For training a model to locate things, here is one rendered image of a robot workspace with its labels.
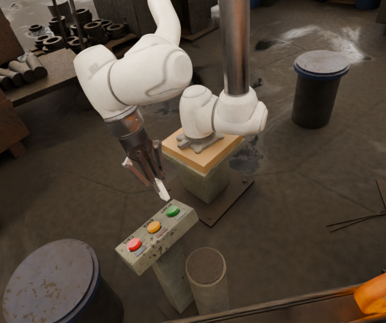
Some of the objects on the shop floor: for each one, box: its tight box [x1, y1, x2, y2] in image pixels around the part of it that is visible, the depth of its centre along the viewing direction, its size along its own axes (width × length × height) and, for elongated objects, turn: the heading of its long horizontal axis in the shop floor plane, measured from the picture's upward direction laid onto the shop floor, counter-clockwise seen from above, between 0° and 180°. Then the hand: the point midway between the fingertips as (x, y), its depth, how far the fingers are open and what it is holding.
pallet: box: [29, 8, 140, 58], centre depth 323 cm, size 120×81×44 cm
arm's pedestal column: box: [165, 160, 255, 229], centre depth 161 cm, size 40×40×31 cm
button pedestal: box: [115, 199, 199, 320], centre depth 107 cm, size 16×24×62 cm, turn 142°
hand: (161, 189), depth 85 cm, fingers closed
